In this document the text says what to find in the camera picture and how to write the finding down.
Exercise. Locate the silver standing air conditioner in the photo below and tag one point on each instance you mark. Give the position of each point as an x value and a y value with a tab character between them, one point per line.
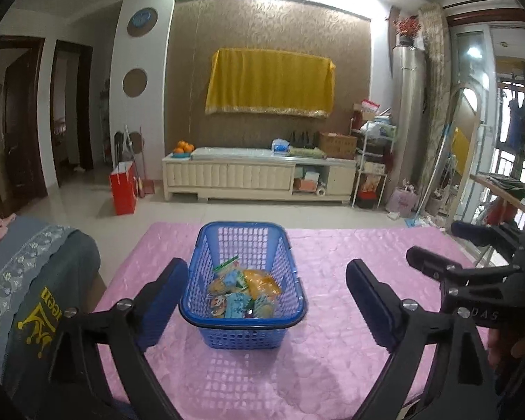
409	82

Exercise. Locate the cream television cabinet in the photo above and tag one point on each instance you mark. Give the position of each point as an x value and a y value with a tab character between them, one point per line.
257	174

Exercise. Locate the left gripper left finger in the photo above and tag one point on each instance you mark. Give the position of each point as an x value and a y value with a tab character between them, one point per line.
77	385

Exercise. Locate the blue plastic basket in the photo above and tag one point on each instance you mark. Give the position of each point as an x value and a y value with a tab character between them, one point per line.
244	291

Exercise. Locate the grey chair cover with crown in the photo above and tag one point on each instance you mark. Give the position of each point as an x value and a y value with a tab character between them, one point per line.
44	269

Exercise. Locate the red flower vase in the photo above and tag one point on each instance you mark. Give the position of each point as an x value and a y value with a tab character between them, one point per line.
407	30

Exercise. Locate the cracker packet green ends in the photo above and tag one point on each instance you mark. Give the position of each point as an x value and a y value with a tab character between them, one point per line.
225	267

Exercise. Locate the patterned curtain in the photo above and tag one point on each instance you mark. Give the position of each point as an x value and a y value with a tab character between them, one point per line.
435	33

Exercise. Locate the orange cartoon snack bag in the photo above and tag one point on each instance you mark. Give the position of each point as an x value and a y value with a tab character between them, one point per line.
218	306

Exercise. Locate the small blue cake packet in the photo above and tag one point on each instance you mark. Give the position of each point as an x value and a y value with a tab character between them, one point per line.
233	282

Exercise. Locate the plate of oranges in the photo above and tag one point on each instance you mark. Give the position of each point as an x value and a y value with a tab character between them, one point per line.
183	149

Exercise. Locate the red paper bag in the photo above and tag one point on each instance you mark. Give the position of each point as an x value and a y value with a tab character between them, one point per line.
122	181

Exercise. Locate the person right hand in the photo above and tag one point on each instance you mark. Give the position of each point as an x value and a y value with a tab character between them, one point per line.
502	344

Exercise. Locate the light blue striped bag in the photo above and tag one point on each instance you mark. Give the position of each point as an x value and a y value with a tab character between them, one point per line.
237	305
264	307

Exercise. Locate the wooden drying rack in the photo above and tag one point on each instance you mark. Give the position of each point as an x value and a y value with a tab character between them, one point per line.
509	196

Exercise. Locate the green folded cloth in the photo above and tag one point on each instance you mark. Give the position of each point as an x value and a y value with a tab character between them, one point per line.
314	153

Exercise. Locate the cardboard box on cabinet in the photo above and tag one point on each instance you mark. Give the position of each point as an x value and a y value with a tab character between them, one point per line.
337	146

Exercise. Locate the yellow cloth over television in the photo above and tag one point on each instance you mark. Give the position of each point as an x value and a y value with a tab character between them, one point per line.
265	81

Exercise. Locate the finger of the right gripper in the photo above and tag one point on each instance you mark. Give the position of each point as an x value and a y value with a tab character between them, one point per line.
440	268
504	237

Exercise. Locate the pink shopping bag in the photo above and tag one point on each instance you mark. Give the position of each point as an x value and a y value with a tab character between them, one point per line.
403	200

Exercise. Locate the orange snack packet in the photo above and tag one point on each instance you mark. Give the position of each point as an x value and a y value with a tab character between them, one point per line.
261	283

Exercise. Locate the white metal shelf rack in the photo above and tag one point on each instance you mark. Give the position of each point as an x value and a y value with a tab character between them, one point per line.
374	152

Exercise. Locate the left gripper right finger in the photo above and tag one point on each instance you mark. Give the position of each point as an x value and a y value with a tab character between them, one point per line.
460	382

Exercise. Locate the blue tissue pack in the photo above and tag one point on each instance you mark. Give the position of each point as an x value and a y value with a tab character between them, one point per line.
280	147

